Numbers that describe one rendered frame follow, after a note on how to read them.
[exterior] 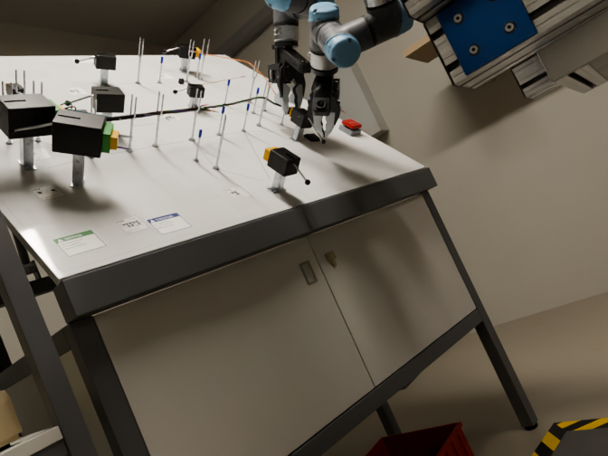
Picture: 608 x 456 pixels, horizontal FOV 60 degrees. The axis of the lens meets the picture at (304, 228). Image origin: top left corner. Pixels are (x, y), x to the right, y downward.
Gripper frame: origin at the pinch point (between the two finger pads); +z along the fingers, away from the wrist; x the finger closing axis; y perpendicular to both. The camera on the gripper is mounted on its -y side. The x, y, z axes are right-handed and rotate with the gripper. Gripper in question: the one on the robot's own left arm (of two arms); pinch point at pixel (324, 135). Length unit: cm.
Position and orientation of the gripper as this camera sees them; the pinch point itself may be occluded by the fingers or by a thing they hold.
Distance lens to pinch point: 153.2
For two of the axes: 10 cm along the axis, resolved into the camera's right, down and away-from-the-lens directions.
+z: 0.4, 7.3, 6.9
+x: -9.9, -0.9, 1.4
